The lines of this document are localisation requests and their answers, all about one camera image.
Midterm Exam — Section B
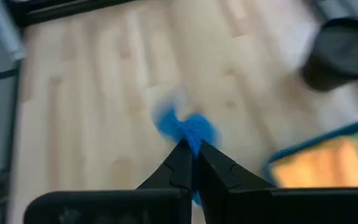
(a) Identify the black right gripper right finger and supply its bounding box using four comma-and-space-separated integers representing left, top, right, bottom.
198, 140, 358, 224

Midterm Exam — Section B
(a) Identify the black aluminium rig frame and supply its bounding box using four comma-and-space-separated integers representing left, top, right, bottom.
0, 0, 136, 37

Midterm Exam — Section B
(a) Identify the blue microfiber towel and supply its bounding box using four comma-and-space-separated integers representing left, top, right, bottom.
152, 104, 221, 206

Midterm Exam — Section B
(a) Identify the green potted plant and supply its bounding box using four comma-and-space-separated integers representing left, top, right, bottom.
300, 17, 358, 93

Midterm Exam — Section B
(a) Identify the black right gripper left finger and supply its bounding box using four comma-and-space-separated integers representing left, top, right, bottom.
23, 139, 196, 224

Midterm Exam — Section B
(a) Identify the orange microfiber towel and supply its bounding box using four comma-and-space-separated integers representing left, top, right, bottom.
272, 136, 358, 189

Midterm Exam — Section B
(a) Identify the teal plastic bin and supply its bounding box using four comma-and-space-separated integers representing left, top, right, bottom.
262, 114, 358, 189

